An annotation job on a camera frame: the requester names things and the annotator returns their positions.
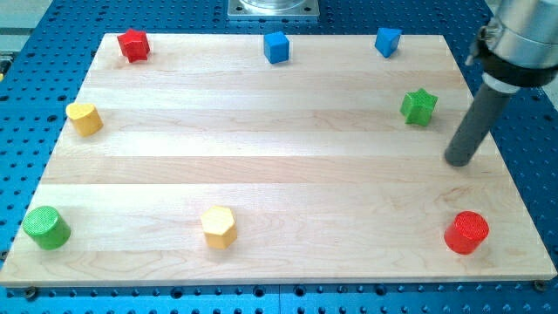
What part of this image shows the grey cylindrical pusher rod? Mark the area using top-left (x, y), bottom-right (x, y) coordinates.
top-left (444, 72), bottom-right (520, 167)

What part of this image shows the yellow hexagon block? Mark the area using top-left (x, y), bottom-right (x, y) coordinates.
top-left (201, 206), bottom-right (237, 249)

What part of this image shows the green star block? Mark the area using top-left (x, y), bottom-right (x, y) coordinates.
top-left (399, 88), bottom-right (439, 126)

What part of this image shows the red cylinder block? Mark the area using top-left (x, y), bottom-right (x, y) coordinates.
top-left (444, 211), bottom-right (490, 255)

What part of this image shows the green cylinder block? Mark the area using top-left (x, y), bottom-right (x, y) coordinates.
top-left (22, 206), bottom-right (71, 250)

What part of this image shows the yellow heart block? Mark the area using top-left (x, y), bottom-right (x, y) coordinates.
top-left (65, 103), bottom-right (104, 137)

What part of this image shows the light wooden board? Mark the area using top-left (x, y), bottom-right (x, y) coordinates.
top-left (1, 33), bottom-right (556, 287)

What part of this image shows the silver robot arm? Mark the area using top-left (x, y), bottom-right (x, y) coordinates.
top-left (466, 0), bottom-right (557, 87)

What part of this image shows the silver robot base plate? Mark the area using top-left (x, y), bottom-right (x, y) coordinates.
top-left (228, 0), bottom-right (320, 18)

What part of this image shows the blue cube block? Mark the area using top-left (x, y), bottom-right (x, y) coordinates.
top-left (263, 31), bottom-right (289, 64)

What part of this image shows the red star block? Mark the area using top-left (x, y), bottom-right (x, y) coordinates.
top-left (117, 29), bottom-right (150, 63)

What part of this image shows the blue triangular block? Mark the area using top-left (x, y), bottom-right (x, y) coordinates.
top-left (374, 27), bottom-right (403, 58)

